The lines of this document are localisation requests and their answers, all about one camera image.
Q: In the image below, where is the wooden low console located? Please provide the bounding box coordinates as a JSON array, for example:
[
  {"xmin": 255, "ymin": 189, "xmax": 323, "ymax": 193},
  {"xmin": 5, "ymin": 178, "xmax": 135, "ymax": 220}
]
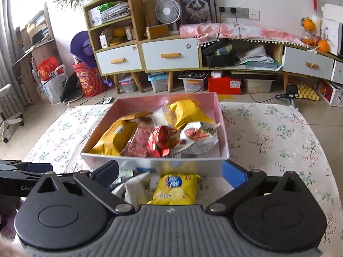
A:
[{"xmin": 198, "ymin": 39, "xmax": 343, "ymax": 86}]

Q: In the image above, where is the wooden bookshelf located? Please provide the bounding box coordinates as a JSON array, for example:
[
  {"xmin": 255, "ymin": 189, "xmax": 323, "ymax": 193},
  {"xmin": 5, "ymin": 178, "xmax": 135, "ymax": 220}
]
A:
[{"xmin": 12, "ymin": 1, "xmax": 63, "ymax": 105}]

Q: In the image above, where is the small wooden box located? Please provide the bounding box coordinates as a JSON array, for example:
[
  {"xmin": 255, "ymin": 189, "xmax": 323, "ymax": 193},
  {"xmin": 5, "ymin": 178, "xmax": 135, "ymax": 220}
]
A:
[{"xmin": 145, "ymin": 25, "xmax": 169, "ymax": 40}]

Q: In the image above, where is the pale green snack packet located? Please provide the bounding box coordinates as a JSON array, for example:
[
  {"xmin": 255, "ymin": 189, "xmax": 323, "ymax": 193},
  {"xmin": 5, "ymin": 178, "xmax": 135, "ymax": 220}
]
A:
[{"xmin": 118, "ymin": 167, "xmax": 134, "ymax": 185}]

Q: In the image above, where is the wooden shelf cabinet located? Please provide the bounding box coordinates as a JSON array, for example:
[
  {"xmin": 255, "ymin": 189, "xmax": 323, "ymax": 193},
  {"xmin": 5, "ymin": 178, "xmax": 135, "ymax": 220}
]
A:
[{"xmin": 83, "ymin": 0, "xmax": 203, "ymax": 94}]

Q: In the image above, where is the purple plush toy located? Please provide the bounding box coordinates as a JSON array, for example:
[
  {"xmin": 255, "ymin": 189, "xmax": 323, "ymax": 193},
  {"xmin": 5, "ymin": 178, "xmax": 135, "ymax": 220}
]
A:
[{"xmin": 70, "ymin": 31, "xmax": 95, "ymax": 69}]

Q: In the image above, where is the yellow cake packet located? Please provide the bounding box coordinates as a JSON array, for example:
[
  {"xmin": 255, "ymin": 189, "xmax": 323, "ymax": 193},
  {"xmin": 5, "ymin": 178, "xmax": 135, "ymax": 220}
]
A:
[{"xmin": 88, "ymin": 120, "xmax": 138, "ymax": 156}]

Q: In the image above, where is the white and red shopping bag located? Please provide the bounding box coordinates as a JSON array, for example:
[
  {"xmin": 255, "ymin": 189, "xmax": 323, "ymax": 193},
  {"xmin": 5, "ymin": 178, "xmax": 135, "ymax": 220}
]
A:
[{"xmin": 38, "ymin": 57, "xmax": 67, "ymax": 105}]

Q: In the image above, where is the white nut packet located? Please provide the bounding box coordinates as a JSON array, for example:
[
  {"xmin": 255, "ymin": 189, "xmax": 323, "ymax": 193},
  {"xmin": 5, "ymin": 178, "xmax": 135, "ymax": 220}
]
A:
[{"xmin": 169, "ymin": 122, "xmax": 221, "ymax": 156}]

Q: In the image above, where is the pink cardboard box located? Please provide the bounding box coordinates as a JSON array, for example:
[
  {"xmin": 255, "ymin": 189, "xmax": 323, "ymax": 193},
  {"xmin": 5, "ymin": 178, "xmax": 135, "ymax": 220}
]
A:
[{"xmin": 80, "ymin": 92, "xmax": 230, "ymax": 177}]

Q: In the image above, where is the stack of papers on shelf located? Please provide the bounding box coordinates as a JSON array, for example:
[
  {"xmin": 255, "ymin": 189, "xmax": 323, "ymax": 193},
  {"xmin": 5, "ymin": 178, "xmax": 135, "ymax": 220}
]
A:
[{"xmin": 98, "ymin": 2, "xmax": 131, "ymax": 23}]

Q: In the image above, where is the pile of papers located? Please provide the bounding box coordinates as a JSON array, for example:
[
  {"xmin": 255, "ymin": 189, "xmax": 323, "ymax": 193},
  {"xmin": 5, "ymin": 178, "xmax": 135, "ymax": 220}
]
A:
[{"xmin": 236, "ymin": 45, "xmax": 282, "ymax": 71}]

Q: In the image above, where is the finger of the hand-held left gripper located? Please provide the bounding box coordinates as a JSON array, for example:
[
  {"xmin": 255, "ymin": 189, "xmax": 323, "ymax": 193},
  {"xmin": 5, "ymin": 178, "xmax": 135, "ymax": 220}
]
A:
[
  {"xmin": 0, "ymin": 163, "xmax": 54, "ymax": 179},
  {"xmin": 0, "ymin": 160, "xmax": 22, "ymax": 170}
]

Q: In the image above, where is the clear plastic storage bin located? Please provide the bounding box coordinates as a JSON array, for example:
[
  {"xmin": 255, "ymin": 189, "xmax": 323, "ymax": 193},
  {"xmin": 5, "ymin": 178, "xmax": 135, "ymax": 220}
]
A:
[{"xmin": 118, "ymin": 75, "xmax": 138, "ymax": 94}]

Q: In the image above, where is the white printed carton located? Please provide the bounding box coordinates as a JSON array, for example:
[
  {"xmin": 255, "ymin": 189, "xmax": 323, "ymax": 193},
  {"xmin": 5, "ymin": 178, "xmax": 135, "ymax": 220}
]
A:
[{"xmin": 316, "ymin": 79, "xmax": 343, "ymax": 108}]

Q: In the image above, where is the yellow chips packet blue logo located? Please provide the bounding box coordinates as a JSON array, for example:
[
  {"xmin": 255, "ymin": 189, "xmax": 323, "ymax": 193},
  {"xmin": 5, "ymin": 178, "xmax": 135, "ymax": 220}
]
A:
[{"xmin": 146, "ymin": 173, "xmax": 201, "ymax": 206}]

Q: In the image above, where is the red snack packet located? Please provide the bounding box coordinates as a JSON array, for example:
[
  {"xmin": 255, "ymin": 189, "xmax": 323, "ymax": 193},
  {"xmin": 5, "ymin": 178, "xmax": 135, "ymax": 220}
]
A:
[{"xmin": 147, "ymin": 125, "xmax": 179, "ymax": 158}]

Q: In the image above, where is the wall socket strip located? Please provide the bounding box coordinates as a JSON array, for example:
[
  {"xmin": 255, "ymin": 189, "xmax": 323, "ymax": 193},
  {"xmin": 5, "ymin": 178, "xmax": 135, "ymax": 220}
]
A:
[{"xmin": 219, "ymin": 6, "xmax": 260, "ymax": 20}]

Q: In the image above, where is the red gift bag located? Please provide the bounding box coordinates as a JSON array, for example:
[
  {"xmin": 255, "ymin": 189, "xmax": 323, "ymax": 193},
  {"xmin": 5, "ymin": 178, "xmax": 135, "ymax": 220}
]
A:
[{"xmin": 72, "ymin": 61, "xmax": 108, "ymax": 97}]

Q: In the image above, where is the black storage basket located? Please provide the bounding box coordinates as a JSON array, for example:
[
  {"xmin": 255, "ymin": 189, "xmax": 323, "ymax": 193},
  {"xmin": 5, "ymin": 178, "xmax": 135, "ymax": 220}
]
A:
[{"xmin": 202, "ymin": 39, "xmax": 239, "ymax": 67}]

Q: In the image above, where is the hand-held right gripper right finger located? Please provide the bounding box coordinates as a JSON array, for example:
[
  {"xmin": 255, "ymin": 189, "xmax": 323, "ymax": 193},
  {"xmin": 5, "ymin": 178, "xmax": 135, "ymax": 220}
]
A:
[{"xmin": 206, "ymin": 159, "xmax": 303, "ymax": 215}]

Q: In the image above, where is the blue lidded storage bin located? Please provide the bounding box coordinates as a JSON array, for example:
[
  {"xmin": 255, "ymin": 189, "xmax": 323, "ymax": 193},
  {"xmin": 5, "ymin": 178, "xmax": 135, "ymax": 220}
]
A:
[{"xmin": 148, "ymin": 72, "xmax": 169, "ymax": 92}]

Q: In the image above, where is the long gold wafer packet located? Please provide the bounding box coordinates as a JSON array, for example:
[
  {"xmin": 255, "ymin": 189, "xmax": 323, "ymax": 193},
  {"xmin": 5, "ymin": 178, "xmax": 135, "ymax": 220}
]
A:
[{"xmin": 119, "ymin": 111, "xmax": 153, "ymax": 122}]

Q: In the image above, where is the small white desk fan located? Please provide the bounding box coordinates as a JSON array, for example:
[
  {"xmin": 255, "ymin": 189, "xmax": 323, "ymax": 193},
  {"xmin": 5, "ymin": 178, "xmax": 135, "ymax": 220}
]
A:
[{"xmin": 155, "ymin": 0, "xmax": 181, "ymax": 35}]

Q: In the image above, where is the black lidded storage bin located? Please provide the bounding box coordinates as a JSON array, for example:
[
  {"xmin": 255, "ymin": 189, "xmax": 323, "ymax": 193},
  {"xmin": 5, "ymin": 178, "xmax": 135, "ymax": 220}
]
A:
[{"xmin": 178, "ymin": 71, "xmax": 207, "ymax": 92}]

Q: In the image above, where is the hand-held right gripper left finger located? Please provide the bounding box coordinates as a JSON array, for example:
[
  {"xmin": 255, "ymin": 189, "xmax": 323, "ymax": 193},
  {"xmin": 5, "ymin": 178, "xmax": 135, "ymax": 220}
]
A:
[{"xmin": 36, "ymin": 160, "xmax": 136, "ymax": 215}]

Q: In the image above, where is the pink sprinkled candy packet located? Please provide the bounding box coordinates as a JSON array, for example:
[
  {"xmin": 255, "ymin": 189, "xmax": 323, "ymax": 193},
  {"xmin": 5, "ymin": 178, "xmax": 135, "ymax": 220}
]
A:
[{"xmin": 123, "ymin": 123, "xmax": 156, "ymax": 158}]

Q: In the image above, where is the pink patterned cloth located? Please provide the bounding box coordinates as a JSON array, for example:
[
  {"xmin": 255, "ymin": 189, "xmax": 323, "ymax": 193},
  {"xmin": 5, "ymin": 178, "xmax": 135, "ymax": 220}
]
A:
[{"xmin": 179, "ymin": 23, "xmax": 308, "ymax": 47}]

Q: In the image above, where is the black flat bag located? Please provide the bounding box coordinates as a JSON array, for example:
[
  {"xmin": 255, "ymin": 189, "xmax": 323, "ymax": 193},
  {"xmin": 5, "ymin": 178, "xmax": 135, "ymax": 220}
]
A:
[{"xmin": 60, "ymin": 72, "xmax": 81, "ymax": 103}]

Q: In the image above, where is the clear rice cracker packet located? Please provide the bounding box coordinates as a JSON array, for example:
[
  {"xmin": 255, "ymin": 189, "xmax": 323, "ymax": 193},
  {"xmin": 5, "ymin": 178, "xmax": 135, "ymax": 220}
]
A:
[{"xmin": 151, "ymin": 103, "xmax": 177, "ymax": 129}]

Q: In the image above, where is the yellow egg carton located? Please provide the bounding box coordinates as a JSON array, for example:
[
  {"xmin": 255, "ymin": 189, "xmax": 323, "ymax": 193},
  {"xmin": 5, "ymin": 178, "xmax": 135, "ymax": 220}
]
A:
[{"xmin": 297, "ymin": 84, "xmax": 320, "ymax": 102}]

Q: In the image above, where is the white printed board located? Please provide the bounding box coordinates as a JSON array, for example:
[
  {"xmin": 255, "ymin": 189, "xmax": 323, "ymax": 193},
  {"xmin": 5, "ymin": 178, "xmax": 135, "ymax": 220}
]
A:
[{"xmin": 320, "ymin": 19, "xmax": 343, "ymax": 55}]

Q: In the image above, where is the plain yellow puffy packet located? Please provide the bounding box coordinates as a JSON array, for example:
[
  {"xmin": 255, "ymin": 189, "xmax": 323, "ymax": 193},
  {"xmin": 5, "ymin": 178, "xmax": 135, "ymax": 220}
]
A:
[{"xmin": 167, "ymin": 100, "xmax": 215, "ymax": 130}]

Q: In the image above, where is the white drawer wooden handle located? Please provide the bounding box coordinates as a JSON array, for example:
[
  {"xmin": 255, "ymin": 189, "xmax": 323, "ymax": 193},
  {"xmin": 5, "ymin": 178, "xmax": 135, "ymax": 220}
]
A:
[
  {"xmin": 282, "ymin": 46, "xmax": 335, "ymax": 80},
  {"xmin": 141, "ymin": 38, "xmax": 200, "ymax": 70},
  {"xmin": 331, "ymin": 60, "xmax": 343, "ymax": 85},
  {"xmin": 95, "ymin": 44, "xmax": 142, "ymax": 73}
]

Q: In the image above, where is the black tripod device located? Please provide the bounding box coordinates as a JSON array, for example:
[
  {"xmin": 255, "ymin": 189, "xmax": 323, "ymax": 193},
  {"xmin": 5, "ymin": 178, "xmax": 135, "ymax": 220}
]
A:
[{"xmin": 276, "ymin": 84, "xmax": 299, "ymax": 109}]

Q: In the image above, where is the white snack packet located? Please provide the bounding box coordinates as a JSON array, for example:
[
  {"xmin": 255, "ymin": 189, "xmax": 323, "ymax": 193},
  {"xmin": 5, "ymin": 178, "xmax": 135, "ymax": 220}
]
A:
[{"xmin": 111, "ymin": 171, "xmax": 160, "ymax": 206}]

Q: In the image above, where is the glass jar of oranges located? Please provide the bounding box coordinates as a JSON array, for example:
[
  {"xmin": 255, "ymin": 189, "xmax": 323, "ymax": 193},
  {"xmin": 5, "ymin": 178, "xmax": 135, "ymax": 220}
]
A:
[{"xmin": 300, "ymin": 32, "xmax": 320, "ymax": 46}]

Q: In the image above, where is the framed cat picture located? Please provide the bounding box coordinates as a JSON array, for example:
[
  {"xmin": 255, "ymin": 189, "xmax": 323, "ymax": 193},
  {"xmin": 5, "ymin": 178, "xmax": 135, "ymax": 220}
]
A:
[{"xmin": 173, "ymin": 0, "xmax": 217, "ymax": 25}]

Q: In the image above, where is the red cardboard box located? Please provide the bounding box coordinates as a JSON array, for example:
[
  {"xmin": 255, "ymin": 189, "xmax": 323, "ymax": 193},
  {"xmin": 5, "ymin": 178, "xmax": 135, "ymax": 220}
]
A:
[{"xmin": 208, "ymin": 71, "xmax": 242, "ymax": 95}]

